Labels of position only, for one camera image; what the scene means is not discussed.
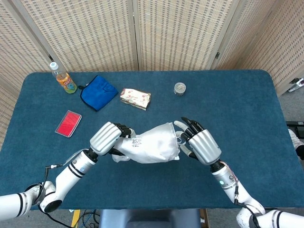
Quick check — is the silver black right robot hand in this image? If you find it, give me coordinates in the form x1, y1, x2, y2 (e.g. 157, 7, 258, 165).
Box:
173, 116, 222, 165

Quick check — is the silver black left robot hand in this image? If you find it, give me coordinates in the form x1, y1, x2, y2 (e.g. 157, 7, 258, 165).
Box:
89, 121, 136, 157

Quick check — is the white garment with strings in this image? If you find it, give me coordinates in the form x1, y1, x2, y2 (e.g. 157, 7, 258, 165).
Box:
123, 123, 183, 163

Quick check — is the translucent plastic zip bag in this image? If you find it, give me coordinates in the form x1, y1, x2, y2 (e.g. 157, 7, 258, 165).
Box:
111, 122, 184, 164

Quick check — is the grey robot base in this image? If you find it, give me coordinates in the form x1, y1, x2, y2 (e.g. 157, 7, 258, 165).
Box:
98, 209, 201, 228

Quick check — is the flat red case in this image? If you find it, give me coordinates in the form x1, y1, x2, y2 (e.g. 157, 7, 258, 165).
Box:
55, 110, 82, 138

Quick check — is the teal table cover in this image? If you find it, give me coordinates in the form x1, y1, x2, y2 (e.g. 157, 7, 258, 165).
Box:
0, 69, 304, 211

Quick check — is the blue folded cloth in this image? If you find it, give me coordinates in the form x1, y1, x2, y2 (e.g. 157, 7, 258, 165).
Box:
78, 75, 119, 112

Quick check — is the gold red-printed packet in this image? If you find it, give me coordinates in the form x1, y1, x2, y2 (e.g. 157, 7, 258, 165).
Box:
120, 88, 152, 111

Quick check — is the orange drink bottle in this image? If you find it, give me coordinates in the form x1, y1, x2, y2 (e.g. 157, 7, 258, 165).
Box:
49, 62, 78, 95

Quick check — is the white and black shoe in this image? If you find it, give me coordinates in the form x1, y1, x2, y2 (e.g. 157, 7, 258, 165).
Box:
287, 128, 304, 160

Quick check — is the woven folding screen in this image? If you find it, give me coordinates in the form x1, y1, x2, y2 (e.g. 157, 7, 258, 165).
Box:
0, 0, 304, 149

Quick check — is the white floor device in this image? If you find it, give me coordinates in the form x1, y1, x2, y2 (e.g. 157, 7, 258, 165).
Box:
288, 77, 304, 93

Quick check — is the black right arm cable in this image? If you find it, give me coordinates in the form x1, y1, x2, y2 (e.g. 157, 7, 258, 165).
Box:
233, 184, 263, 228

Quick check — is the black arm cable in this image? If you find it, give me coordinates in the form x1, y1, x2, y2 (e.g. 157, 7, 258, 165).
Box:
233, 184, 263, 228
33, 163, 72, 228

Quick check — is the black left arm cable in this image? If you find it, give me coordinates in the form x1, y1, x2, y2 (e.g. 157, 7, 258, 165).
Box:
33, 163, 72, 228

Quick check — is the floor cables bundle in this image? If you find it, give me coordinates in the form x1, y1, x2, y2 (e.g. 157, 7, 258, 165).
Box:
80, 209, 102, 228

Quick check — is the black floor frame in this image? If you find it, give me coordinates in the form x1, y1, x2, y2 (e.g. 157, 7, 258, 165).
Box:
285, 120, 304, 139

